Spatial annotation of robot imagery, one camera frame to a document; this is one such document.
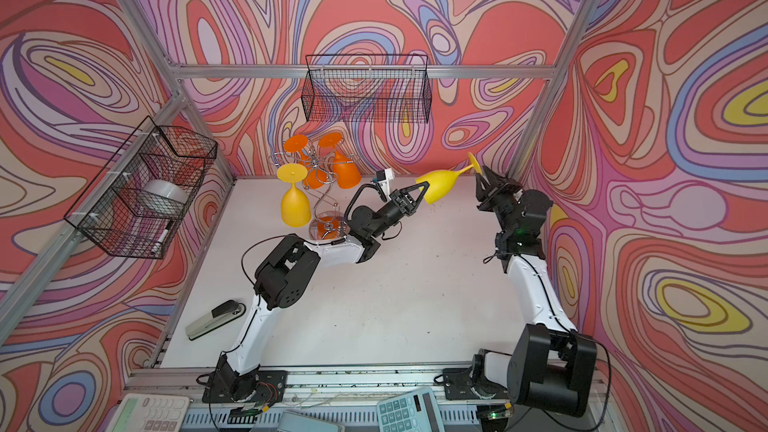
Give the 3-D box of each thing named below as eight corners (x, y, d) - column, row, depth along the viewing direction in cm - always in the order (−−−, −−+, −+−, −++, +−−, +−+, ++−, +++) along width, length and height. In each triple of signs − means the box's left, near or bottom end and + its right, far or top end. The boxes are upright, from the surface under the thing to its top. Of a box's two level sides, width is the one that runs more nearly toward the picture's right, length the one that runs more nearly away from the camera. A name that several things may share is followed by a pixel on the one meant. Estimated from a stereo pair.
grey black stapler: (194, 341, 83) (184, 336, 79) (192, 328, 85) (182, 322, 81) (247, 315, 87) (240, 308, 83) (244, 303, 90) (236, 296, 85)
